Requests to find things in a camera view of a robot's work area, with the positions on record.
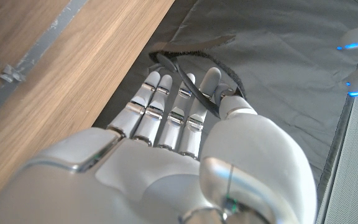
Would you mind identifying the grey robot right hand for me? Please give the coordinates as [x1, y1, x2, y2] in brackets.
[0, 67, 318, 224]

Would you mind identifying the black backdrop curtain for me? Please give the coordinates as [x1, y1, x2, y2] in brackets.
[93, 0, 358, 187]

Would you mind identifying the grey tape outline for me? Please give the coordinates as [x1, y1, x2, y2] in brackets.
[0, 0, 88, 128]

